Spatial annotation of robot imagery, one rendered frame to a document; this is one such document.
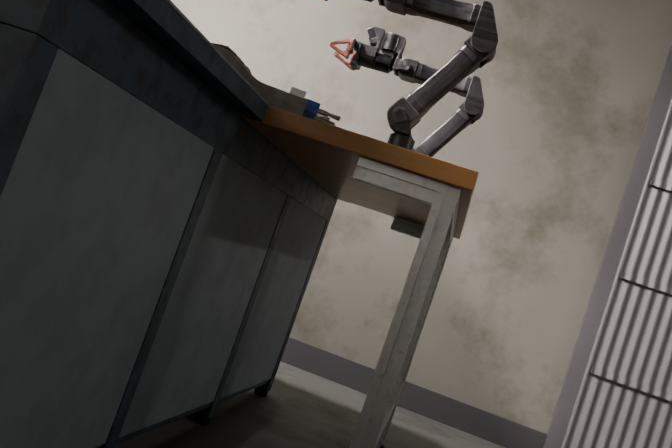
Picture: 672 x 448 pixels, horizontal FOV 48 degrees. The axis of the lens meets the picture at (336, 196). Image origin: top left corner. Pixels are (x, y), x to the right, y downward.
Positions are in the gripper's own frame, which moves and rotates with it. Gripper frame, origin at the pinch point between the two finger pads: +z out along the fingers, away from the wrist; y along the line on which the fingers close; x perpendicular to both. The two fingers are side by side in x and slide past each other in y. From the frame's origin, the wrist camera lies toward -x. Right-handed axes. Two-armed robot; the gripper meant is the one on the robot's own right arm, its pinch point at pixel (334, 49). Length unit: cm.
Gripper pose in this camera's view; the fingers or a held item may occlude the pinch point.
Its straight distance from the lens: 252.3
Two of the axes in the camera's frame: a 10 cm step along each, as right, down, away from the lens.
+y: -1.4, -1.4, -9.8
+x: -3.2, 9.4, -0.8
